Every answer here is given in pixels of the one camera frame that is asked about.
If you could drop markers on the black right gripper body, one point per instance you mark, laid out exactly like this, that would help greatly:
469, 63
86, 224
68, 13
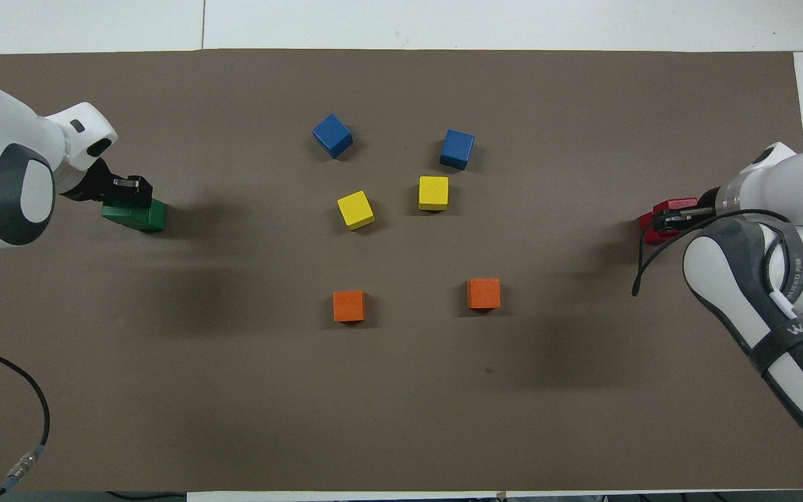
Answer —
707, 219

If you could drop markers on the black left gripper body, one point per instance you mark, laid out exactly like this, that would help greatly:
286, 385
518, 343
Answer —
91, 183

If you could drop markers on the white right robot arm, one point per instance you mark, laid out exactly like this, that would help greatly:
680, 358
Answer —
722, 272

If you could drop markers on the blue wooden cube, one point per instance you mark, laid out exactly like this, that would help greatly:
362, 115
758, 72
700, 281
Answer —
332, 136
457, 148

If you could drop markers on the orange wooden cube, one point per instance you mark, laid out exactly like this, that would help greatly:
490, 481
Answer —
484, 293
348, 306

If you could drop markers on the yellow wooden cube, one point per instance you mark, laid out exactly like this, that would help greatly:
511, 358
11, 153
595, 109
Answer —
355, 209
433, 192

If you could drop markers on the brown paper table mat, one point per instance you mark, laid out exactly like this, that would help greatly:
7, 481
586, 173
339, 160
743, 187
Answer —
401, 404

